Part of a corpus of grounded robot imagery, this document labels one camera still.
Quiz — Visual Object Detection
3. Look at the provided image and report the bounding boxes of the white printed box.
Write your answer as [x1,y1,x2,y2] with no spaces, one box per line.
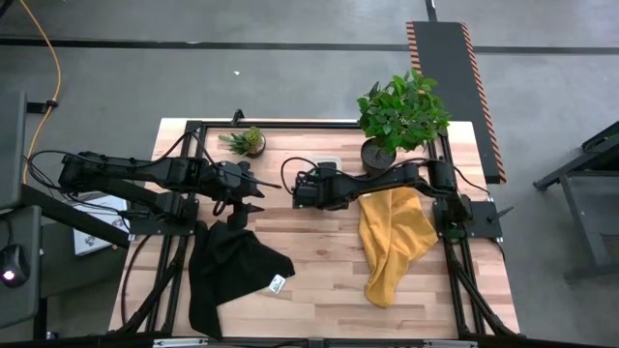
[72,192,132,256]

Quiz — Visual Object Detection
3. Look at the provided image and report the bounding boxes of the black mouse with light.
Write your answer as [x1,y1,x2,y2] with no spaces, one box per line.
[0,244,31,290]

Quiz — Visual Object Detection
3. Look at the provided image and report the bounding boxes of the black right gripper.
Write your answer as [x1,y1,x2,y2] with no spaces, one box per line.
[291,166,362,212]

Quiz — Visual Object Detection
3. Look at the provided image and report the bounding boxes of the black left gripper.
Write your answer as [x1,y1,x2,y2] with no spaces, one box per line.
[200,159,267,217]

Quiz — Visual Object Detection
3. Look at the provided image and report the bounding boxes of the leafy plant in black pot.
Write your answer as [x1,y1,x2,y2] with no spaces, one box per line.
[356,68,452,176]

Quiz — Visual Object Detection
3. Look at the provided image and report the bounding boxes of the black striped-edge floor mat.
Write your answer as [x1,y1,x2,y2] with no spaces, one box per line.
[404,20,507,185]

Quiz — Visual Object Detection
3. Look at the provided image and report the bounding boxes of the orange floor cable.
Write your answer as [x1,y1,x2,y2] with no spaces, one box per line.
[17,0,63,185]

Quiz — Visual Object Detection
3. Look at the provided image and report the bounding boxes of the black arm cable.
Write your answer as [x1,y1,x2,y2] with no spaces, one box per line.
[24,130,282,194]
[280,156,479,195]

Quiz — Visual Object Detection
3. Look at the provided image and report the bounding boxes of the yellow cloth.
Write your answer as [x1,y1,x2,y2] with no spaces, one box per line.
[357,187,440,309]

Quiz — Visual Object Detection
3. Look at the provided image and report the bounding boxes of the black metal table frame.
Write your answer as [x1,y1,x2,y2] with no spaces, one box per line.
[110,109,521,339]

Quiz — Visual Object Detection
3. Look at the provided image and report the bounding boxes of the black cloth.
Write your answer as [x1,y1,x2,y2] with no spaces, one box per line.
[187,219,296,339]

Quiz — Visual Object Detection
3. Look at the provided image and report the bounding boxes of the black floor cable clip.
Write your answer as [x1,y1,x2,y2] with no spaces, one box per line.
[26,99,60,115]

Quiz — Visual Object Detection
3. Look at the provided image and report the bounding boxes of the small potted succulent plant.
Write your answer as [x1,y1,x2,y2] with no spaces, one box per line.
[218,126,267,160]

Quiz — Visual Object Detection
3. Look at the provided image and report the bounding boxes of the gray side desk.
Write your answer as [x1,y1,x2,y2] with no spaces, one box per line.
[0,89,44,330]

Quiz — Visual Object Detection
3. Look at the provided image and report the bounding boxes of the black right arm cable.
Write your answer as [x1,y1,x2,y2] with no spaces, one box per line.
[280,156,479,195]

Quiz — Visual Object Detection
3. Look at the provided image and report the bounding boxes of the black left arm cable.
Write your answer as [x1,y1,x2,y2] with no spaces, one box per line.
[24,130,282,194]

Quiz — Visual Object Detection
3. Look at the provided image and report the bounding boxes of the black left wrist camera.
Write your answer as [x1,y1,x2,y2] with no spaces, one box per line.
[226,202,251,231]

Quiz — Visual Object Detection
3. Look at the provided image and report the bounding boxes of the black metal stand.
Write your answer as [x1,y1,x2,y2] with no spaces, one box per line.
[533,120,619,281]

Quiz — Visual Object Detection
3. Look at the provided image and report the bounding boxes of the clear plastic tupperware container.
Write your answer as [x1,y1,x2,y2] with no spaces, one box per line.
[309,155,343,170]

